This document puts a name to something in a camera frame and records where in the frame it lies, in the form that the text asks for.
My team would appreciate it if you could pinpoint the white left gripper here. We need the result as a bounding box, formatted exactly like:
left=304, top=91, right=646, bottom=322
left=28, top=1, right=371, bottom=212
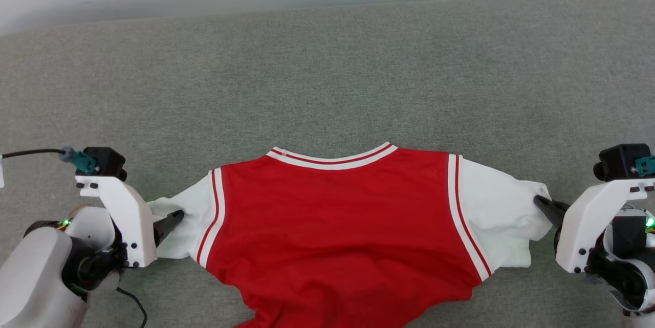
left=76, top=176, right=185, bottom=269

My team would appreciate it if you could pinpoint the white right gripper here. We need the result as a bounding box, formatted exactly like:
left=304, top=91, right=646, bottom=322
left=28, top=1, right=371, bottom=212
left=534, top=178, right=655, bottom=274

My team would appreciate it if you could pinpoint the red and white jersey shirt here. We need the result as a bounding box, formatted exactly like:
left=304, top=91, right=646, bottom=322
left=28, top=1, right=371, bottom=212
left=146, top=141, right=554, bottom=328

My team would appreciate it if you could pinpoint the grey fabric sofa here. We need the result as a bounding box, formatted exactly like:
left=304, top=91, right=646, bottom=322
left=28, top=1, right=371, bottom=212
left=0, top=0, right=655, bottom=328

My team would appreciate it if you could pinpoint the thin black cable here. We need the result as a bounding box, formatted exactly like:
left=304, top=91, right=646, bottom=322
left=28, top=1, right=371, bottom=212
left=115, top=287, right=149, bottom=328

